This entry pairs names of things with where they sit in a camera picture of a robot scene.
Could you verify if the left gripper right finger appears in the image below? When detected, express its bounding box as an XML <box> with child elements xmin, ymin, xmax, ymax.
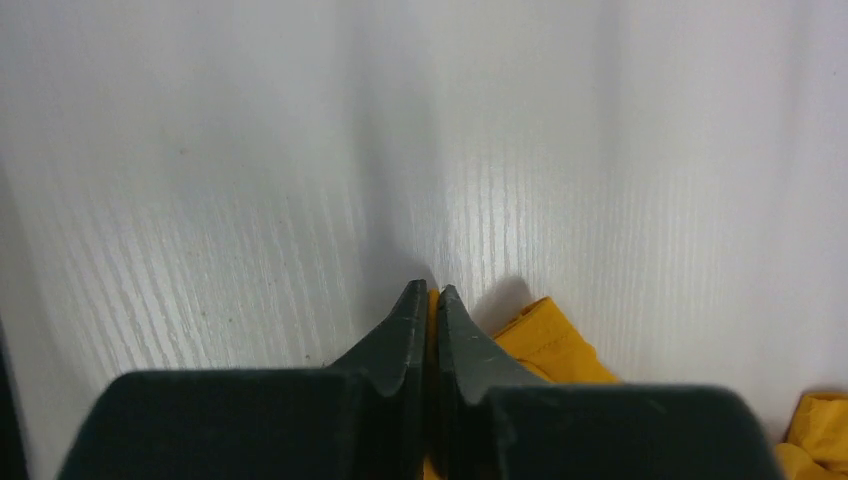
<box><xmin>437</xmin><ymin>286</ymin><xmax>782</xmax><ymax>479</ymax></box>

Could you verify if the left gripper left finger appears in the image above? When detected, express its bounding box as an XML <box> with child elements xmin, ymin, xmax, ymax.
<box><xmin>59</xmin><ymin>280</ymin><xmax>428</xmax><ymax>479</ymax></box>

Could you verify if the orange t shirt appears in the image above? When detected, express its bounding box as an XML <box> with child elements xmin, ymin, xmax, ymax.
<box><xmin>422</xmin><ymin>290</ymin><xmax>847</xmax><ymax>479</ymax></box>

